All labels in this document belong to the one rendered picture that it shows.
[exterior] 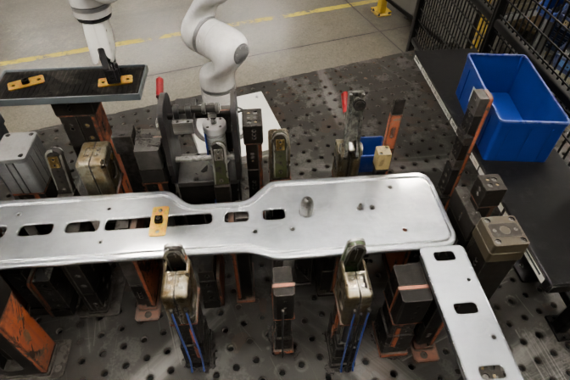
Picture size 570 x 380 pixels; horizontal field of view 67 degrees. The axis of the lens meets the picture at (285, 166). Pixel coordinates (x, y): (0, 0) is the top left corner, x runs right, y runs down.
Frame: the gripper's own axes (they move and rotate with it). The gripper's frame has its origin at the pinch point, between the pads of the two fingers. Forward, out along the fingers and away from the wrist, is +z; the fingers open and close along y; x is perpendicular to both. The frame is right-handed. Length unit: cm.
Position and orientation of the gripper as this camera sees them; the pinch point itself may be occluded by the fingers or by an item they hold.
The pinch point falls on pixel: (112, 73)
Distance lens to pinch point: 119.0
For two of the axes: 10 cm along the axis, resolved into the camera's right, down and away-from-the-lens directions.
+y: 2.5, 6.9, -6.9
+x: 9.7, -1.7, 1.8
